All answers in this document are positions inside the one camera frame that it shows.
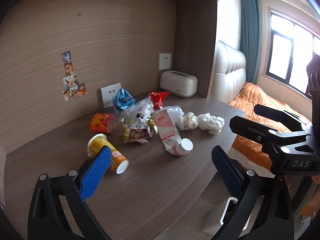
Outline white printed wrapper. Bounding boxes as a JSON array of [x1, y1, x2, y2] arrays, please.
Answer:
[[178, 112, 199, 131]]

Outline pink white toothpaste tube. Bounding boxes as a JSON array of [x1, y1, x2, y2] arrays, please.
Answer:
[[152, 109, 193, 156]]

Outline white trash bin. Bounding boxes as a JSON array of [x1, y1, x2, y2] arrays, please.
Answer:
[[201, 196, 251, 236]]

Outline clear plastic bag purple print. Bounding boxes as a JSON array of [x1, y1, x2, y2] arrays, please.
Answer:
[[121, 96, 155, 124]]

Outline white wall socket upper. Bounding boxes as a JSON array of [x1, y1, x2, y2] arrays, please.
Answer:
[[159, 53, 172, 70]]

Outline colourful wall stickers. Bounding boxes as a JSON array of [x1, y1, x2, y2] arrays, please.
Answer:
[[62, 51, 87, 101]]

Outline red snack bag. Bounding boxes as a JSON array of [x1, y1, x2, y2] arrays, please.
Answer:
[[149, 92, 171, 111]]

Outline clear crumpled plastic wrap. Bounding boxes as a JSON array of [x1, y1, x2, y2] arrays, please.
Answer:
[[163, 106, 184, 126]]

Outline white tissue box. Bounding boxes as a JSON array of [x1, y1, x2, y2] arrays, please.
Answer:
[[159, 70, 198, 98]]

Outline white wall socket lower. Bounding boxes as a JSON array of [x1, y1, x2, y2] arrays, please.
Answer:
[[100, 82, 121, 108]]

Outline cream padded headboard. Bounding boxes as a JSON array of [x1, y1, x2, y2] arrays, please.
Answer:
[[211, 41, 246, 103]]

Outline orange bed cover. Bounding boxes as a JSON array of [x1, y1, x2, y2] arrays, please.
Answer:
[[229, 83, 310, 170]]

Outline orange clear snack bag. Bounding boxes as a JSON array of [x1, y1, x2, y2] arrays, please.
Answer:
[[89, 113, 122, 133]]

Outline black framed window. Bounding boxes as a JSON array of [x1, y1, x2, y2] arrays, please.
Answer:
[[266, 12, 319, 97]]

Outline blue snack bag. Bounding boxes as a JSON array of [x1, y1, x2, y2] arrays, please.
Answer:
[[112, 88, 136, 112]]

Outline crumpled colourful snack wrapper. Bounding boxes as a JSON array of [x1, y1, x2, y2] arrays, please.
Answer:
[[123, 119, 158, 144]]

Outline person's hand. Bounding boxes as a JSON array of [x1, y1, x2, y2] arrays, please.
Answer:
[[311, 175, 320, 184]]

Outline white crumpled tissue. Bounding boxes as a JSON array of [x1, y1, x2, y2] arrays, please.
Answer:
[[197, 113, 225, 135]]

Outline teal curtain left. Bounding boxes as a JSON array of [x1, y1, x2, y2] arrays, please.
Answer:
[[240, 0, 261, 85]]

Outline black camera box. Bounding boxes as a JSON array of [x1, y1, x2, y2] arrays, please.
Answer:
[[306, 54, 320, 98]]

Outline orange juice cup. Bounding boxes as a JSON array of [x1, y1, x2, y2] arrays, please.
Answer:
[[87, 133, 130, 174]]

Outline white wall socket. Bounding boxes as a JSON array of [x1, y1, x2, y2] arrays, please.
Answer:
[[159, 53, 172, 70], [100, 82, 121, 108]]

